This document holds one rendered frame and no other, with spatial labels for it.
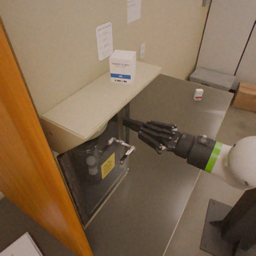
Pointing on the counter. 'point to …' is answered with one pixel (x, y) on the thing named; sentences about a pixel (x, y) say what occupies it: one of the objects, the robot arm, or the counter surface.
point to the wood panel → (32, 161)
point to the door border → (74, 187)
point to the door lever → (126, 152)
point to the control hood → (92, 108)
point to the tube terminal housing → (60, 49)
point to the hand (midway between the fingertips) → (132, 124)
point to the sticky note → (108, 165)
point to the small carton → (122, 66)
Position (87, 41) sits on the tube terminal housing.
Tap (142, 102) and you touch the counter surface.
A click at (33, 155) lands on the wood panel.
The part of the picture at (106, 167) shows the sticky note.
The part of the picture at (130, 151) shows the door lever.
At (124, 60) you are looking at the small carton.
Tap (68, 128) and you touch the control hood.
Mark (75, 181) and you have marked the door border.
